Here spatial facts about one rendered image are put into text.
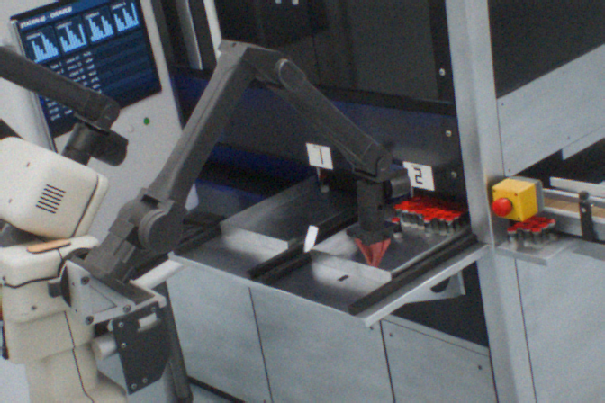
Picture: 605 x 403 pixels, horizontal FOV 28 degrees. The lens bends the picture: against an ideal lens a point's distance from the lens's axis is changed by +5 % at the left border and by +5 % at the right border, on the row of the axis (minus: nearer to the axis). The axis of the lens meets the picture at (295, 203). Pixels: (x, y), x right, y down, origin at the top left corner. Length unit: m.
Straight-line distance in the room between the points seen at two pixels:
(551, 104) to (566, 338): 0.58
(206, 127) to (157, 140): 1.13
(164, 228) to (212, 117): 0.22
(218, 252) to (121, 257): 0.79
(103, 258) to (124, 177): 1.11
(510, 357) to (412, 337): 0.31
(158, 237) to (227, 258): 0.73
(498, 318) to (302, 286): 0.47
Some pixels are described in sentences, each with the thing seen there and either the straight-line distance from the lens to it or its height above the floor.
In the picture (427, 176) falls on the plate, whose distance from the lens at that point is 2.74.
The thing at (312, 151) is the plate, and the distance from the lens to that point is 3.00.
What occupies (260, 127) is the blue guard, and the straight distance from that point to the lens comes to 3.14.
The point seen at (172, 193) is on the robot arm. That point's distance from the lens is 2.15.
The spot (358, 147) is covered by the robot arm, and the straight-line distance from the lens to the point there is 2.44.
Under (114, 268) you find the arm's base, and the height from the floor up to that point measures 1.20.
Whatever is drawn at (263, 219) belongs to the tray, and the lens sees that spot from 3.02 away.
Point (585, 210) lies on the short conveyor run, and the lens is 2.63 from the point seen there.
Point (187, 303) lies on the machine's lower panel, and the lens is 3.82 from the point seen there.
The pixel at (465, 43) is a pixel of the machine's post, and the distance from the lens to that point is 2.54.
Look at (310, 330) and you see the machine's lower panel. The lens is 3.35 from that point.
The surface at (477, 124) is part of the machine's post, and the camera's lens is 2.58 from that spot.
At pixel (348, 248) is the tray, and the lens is 2.77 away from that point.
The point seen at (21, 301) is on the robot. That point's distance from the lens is 2.20.
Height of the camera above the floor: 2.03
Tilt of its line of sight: 22 degrees down
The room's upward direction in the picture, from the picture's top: 11 degrees counter-clockwise
